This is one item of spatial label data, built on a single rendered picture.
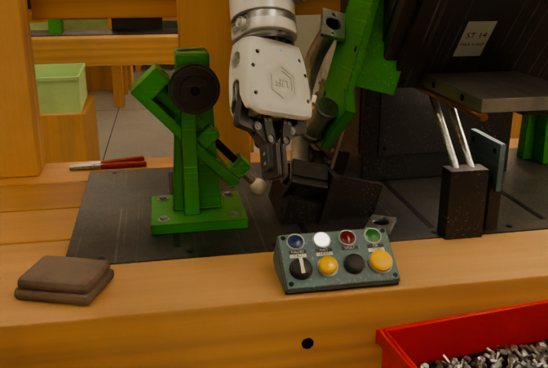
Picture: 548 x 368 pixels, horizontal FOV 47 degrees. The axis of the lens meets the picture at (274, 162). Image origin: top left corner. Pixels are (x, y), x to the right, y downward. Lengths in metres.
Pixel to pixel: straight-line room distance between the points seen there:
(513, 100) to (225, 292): 0.44
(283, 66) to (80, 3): 0.68
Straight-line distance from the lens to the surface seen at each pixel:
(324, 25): 1.03
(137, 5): 1.38
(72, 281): 0.82
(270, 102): 0.76
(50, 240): 1.07
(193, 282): 0.85
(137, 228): 1.02
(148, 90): 0.96
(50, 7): 1.39
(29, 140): 1.36
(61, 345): 0.82
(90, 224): 1.05
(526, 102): 0.89
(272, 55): 0.79
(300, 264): 0.80
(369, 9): 0.97
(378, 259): 0.83
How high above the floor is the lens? 1.30
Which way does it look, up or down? 18 degrees down
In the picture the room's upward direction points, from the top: straight up
